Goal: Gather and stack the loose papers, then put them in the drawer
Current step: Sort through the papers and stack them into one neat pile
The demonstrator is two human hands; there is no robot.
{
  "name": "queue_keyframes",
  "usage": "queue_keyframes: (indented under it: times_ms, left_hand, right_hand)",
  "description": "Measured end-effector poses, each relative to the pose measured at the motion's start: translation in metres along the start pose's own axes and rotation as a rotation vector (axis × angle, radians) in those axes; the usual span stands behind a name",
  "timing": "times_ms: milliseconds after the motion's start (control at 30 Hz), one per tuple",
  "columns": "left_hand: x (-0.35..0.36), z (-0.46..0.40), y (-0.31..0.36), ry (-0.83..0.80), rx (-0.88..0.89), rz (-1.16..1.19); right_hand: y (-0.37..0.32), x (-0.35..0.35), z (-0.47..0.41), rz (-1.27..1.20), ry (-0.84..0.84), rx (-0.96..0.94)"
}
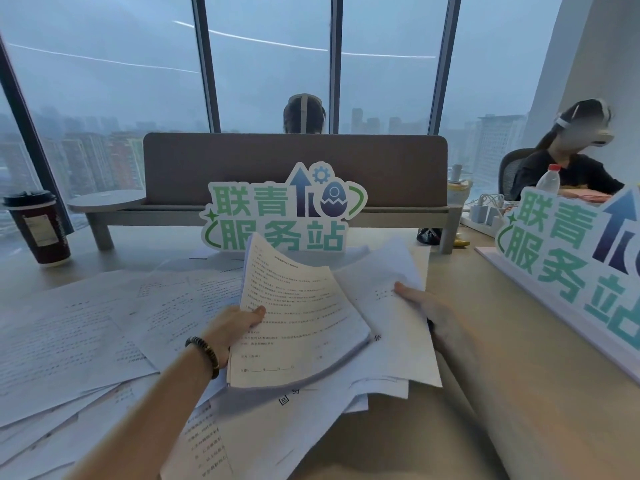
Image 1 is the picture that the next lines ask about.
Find white sign base board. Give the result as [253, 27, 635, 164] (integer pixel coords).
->
[474, 245, 640, 386]

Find dark window frame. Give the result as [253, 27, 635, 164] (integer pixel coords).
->
[0, 0, 463, 208]

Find white head strap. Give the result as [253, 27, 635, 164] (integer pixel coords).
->
[287, 94, 322, 134]

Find dark beaded bracelet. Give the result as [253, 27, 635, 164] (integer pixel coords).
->
[184, 336, 221, 380]

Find person's right forearm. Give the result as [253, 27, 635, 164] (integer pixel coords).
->
[434, 320, 576, 480]

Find pile of printed papers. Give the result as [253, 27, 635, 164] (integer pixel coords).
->
[0, 243, 432, 480]

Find dark red coffee cup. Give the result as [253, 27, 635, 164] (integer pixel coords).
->
[1, 189, 72, 268]

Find small green white sign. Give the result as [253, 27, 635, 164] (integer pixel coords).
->
[199, 162, 369, 254]

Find white cup yellow band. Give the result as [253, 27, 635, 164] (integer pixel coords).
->
[446, 164, 474, 211]

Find black mesh office chair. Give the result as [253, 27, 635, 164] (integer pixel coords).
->
[498, 148, 537, 202]

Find thick printed paper document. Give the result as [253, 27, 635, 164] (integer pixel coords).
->
[226, 232, 372, 391]

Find brown felt divider panel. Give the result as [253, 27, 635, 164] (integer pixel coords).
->
[142, 133, 449, 208]

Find pink paper folder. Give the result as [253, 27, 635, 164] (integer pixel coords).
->
[564, 190, 614, 204]

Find thin printed paper sheets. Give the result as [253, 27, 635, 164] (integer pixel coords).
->
[332, 237, 444, 401]

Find person's left hand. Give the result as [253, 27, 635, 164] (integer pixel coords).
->
[202, 305, 267, 369]

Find person's left forearm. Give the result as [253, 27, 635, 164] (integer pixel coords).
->
[64, 342, 223, 480]

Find white head-mounted headset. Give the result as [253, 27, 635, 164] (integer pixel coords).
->
[555, 99, 615, 148]

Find clear bottle red cap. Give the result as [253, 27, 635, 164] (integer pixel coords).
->
[534, 164, 562, 194]

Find white power strip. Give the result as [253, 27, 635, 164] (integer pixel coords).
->
[459, 193, 507, 239]

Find large green white sign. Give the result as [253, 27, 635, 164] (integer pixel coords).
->
[494, 183, 640, 364]

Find person's right hand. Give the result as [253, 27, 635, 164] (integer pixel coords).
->
[393, 281, 481, 355]

